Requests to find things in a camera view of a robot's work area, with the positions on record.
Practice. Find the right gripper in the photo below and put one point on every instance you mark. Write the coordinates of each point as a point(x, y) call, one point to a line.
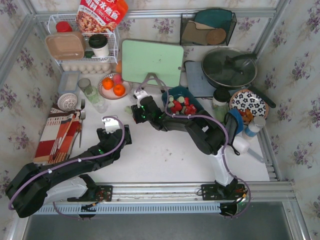
point(137, 113)

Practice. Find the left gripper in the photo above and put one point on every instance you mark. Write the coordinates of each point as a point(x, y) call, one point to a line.
point(114, 135)

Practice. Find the green capsule bottom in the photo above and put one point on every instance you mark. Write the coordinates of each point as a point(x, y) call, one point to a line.
point(170, 104)

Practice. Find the green capsule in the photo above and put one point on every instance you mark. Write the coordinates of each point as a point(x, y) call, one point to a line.
point(170, 104)
point(128, 110)
point(170, 98)

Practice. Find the red capsule bottom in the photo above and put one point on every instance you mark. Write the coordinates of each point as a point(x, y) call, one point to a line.
point(177, 105)

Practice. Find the green capsule cluster lid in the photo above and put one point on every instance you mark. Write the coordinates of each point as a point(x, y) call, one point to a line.
point(183, 110)

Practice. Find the teal plastic storage basket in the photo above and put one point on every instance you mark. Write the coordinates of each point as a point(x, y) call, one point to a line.
point(178, 91)

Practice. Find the red capsule number two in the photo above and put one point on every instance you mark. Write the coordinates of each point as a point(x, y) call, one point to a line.
point(186, 101)

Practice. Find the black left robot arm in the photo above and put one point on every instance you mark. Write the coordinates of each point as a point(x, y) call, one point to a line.
point(29, 187)

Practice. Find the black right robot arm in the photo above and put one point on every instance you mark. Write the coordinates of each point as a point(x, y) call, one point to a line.
point(208, 135)

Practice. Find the white strainer basket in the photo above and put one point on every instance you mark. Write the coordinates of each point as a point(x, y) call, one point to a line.
point(67, 102)

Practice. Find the clear glass tumbler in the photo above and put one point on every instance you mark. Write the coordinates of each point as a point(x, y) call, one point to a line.
point(131, 94)

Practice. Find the orange right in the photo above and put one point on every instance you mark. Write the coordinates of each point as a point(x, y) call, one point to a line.
point(119, 90)

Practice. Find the metal fork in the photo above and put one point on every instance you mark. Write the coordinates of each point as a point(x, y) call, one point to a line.
point(82, 117)

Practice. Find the metal cutting board stand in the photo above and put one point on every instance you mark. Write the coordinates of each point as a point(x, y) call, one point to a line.
point(152, 77)

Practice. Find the clear glass near rack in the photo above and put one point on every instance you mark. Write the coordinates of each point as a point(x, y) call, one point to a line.
point(100, 104)

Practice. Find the fruit plate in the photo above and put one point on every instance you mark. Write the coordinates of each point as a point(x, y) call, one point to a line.
point(108, 94)

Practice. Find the peach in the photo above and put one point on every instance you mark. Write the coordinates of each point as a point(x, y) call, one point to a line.
point(117, 78)

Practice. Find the orange left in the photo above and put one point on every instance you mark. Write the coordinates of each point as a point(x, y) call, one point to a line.
point(107, 83)

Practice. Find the striped kitchen towel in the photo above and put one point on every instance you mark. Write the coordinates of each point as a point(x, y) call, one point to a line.
point(57, 136)

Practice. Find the orange behind board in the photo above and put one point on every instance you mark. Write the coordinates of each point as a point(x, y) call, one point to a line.
point(118, 67)

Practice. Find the green ribbed glass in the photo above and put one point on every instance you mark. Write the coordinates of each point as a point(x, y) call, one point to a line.
point(92, 94)

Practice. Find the green cutting board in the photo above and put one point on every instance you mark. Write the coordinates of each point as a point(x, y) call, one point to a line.
point(139, 58)

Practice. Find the grey glass cup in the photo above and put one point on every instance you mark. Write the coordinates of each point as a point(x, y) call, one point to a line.
point(85, 85)

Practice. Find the grey induction cooker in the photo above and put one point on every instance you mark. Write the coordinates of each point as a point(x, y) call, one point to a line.
point(197, 82)

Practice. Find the egg tray with eggs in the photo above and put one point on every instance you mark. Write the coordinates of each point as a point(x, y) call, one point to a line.
point(88, 68)

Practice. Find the clear lidded container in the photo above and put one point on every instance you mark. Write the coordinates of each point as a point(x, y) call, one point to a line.
point(69, 82)

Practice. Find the green glass tumbler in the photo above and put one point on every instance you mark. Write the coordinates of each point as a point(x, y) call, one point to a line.
point(220, 111)

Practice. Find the white cup black lid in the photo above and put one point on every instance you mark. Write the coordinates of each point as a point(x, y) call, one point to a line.
point(99, 45)

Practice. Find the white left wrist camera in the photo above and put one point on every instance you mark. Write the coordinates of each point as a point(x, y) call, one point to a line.
point(111, 124)

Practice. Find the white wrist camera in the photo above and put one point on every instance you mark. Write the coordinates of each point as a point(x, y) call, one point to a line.
point(111, 124)
point(140, 94)

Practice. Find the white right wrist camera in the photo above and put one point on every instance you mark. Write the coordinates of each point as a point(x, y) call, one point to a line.
point(140, 94)

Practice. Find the white wire rack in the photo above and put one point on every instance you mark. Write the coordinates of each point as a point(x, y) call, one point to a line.
point(70, 18)

